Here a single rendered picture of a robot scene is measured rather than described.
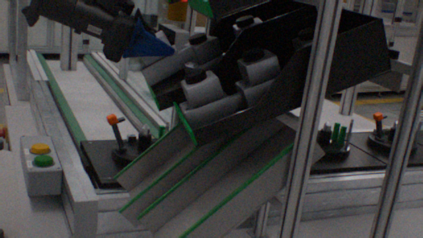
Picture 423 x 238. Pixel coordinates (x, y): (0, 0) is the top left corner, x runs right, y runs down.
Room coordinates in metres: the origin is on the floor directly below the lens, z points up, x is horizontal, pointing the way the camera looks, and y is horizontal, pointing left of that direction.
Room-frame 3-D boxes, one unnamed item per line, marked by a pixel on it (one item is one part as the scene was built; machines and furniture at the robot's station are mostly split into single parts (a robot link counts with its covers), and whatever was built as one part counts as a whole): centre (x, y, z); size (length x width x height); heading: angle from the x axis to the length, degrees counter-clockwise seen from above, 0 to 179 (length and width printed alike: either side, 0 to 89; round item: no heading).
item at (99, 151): (1.07, 0.15, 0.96); 0.24 x 0.24 x 0.02; 26
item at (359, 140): (1.40, -0.52, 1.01); 0.24 x 0.24 x 0.13; 26
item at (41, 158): (0.99, 0.35, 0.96); 0.04 x 0.04 x 0.02
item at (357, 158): (1.29, -0.30, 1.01); 0.24 x 0.24 x 0.13; 26
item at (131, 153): (1.07, 0.15, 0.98); 0.14 x 0.14 x 0.02
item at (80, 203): (1.25, 0.41, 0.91); 0.89 x 0.06 x 0.11; 26
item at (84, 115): (1.35, 0.26, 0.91); 0.84 x 0.28 x 0.10; 26
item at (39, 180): (1.05, 0.38, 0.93); 0.21 x 0.07 x 0.06; 26
